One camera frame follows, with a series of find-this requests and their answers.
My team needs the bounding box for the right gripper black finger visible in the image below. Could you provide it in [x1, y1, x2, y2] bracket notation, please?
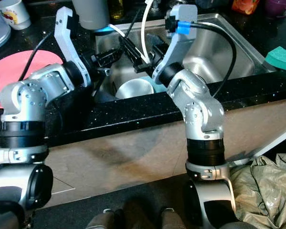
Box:
[147, 34, 165, 52]
[122, 36, 147, 65]

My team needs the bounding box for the white bowl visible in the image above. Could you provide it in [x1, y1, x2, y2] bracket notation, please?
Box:
[116, 78, 155, 100]

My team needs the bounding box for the light blue plate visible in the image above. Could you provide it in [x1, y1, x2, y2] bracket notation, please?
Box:
[145, 76, 167, 94]

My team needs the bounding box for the yellow oil bottle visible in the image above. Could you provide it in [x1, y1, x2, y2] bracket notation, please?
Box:
[110, 0, 125, 20]

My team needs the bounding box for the grey cylinder with blue base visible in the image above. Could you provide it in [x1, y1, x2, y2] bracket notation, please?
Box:
[71, 0, 110, 31]

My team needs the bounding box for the stainless steel sink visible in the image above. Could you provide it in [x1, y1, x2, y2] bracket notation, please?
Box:
[94, 13, 279, 102]

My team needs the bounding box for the pink plate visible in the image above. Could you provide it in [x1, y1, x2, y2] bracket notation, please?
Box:
[0, 50, 63, 109]

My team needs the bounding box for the beige counter front panel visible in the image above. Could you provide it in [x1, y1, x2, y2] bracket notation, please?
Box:
[45, 98, 286, 196]

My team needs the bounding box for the white mug with red print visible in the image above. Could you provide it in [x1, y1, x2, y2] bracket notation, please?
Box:
[0, 0, 31, 30]

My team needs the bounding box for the orange printed packet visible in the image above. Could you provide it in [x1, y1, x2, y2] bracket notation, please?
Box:
[231, 0, 262, 15]

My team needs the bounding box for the green sponge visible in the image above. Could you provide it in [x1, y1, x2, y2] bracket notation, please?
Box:
[265, 46, 286, 75]

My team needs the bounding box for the purple cup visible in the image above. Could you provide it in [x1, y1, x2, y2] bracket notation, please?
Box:
[265, 0, 286, 20]

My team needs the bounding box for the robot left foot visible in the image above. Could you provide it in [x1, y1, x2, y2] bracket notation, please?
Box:
[87, 210, 117, 229]

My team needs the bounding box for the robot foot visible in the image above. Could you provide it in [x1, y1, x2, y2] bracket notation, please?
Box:
[87, 210, 117, 229]
[160, 208, 191, 229]

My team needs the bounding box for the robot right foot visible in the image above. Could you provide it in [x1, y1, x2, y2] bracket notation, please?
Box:
[160, 208, 191, 229]

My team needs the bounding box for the white hose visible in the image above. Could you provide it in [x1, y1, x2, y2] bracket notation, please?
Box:
[107, 0, 155, 65]

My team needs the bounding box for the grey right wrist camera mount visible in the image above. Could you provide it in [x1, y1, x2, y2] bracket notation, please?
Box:
[152, 4, 198, 85]

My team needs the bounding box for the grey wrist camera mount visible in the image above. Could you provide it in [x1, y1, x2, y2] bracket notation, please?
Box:
[152, 4, 198, 85]
[55, 6, 92, 88]

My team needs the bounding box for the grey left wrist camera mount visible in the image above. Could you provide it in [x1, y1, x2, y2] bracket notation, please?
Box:
[55, 6, 92, 88]

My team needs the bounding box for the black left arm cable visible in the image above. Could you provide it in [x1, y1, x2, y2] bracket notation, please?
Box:
[19, 31, 55, 82]

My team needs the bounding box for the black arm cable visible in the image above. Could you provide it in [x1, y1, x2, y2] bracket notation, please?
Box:
[167, 17, 237, 98]
[19, 31, 55, 82]

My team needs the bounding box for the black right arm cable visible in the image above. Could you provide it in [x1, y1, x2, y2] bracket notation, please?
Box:
[167, 17, 237, 98]

